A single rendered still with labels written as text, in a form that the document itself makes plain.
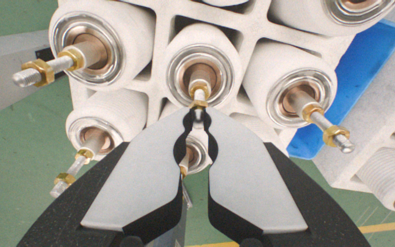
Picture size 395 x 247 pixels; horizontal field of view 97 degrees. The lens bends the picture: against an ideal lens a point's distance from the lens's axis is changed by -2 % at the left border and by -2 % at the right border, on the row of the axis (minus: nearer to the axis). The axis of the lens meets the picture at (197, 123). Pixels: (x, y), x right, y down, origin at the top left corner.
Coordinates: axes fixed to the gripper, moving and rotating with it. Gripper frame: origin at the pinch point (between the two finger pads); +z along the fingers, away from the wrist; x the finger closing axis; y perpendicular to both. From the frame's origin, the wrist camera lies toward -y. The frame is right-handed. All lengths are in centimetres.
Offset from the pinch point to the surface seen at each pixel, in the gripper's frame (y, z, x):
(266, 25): -3.6, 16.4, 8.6
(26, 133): 26, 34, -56
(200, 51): -1.9, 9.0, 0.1
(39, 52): -0.3, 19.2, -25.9
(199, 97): 0.7, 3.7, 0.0
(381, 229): 81, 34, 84
